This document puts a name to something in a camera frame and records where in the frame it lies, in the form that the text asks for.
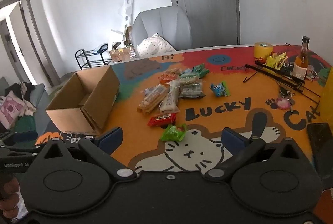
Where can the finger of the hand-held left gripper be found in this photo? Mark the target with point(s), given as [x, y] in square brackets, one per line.
[24, 136]
[20, 149]

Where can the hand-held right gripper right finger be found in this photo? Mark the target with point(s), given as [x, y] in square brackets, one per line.
[231, 139]

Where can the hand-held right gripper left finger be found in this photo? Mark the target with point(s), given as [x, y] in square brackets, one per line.
[110, 139]

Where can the brown cardboard box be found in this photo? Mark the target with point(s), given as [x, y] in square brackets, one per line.
[66, 120]

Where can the blue snack packet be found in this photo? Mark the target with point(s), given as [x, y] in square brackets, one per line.
[219, 88]

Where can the red snack packet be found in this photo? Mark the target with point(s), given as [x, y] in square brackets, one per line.
[162, 119]

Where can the large green snack packet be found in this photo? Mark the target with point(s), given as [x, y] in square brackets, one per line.
[173, 133]

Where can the clear biscuit pack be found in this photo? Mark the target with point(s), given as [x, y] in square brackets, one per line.
[153, 99]

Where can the grey-green snack packet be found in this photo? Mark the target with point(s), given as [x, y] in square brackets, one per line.
[191, 90]

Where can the white wafer pack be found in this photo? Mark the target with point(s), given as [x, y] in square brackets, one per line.
[170, 101]

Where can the small green snack packet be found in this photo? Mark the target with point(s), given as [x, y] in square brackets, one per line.
[204, 72]
[198, 67]

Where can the white and green snack packet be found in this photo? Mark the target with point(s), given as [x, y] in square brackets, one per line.
[188, 78]

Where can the orange snack packet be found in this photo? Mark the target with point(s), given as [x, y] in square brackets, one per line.
[165, 79]

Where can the beige snack packet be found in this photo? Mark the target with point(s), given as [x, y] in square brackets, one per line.
[173, 71]

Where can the person's left hand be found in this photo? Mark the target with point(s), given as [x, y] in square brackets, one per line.
[9, 203]

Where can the green cloth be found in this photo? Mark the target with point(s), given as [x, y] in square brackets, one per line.
[26, 123]

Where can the pink tote bag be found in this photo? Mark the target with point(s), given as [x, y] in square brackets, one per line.
[10, 109]

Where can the grey sofa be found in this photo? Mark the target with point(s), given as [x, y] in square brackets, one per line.
[39, 91]

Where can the pile of clothes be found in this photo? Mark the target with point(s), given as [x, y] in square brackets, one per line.
[27, 87]

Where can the colourful printed table mat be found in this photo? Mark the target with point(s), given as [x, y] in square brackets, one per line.
[260, 90]

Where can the bunch of keys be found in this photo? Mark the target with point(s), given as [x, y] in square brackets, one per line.
[286, 93]

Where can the black shoe rack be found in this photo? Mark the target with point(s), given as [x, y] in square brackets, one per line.
[89, 63]

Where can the smartphone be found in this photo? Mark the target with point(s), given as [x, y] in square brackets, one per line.
[320, 146]

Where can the yellow-green plastic bag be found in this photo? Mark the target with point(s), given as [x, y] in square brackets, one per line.
[275, 60]

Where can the blue and white bag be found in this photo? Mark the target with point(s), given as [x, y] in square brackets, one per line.
[100, 49]

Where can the yellow tape roll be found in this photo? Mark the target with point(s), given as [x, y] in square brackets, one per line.
[262, 51]

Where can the white foam block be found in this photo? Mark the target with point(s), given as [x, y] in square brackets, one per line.
[115, 38]

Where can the white dotted pillow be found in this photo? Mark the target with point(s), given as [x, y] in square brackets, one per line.
[153, 45]

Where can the glass bottle with amber liquid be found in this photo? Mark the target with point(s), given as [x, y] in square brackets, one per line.
[301, 62]

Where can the open white door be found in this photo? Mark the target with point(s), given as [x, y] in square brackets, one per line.
[23, 31]

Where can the grey padded chair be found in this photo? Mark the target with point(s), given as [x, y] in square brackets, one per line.
[166, 23]

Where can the grey door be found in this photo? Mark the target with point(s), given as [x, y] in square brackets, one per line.
[208, 5]

